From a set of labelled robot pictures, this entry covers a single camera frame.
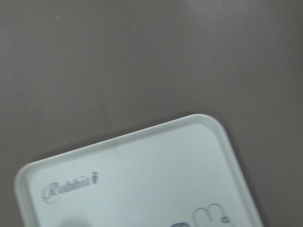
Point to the cream rabbit tray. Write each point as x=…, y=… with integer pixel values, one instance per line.
x=182, y=173

